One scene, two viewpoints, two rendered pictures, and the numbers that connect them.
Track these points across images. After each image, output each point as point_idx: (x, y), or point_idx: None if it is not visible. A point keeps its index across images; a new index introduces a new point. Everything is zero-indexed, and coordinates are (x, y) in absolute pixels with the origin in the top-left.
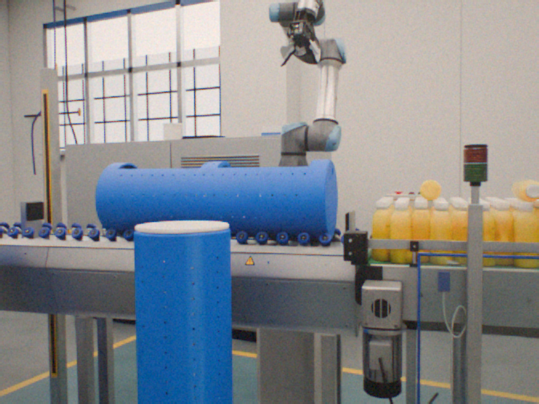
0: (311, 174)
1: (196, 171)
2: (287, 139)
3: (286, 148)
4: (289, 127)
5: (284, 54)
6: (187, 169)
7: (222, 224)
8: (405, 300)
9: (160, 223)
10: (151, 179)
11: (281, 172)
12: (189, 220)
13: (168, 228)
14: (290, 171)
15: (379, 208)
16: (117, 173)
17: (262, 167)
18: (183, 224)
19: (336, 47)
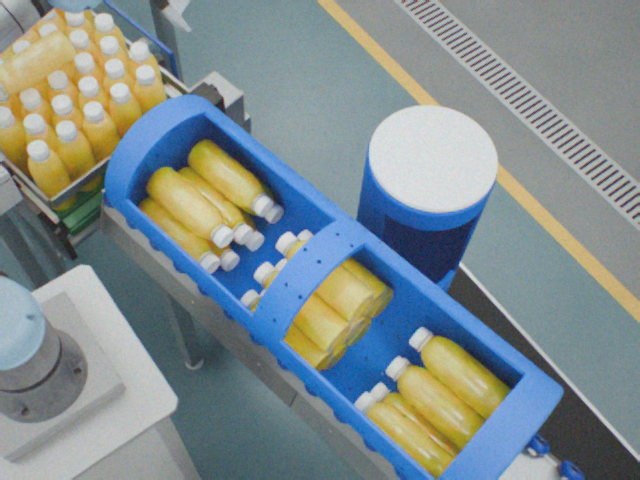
0: (213, 108)
1: (374, 242)
2: (46, 317)
3: (54, 330)
4: (32, 297)
5: (178, 3)
6: (390, 258)
7: (385, 127)
8: None
9: (458, 189)
10: (455, 301)
11: (250, 139)
12: (408, 200)
13: (460, 128)
14: (237, 129)
15: (155, 76)
16: (525, 363)
17: (270, 162)
18: (433, 153)
19: None
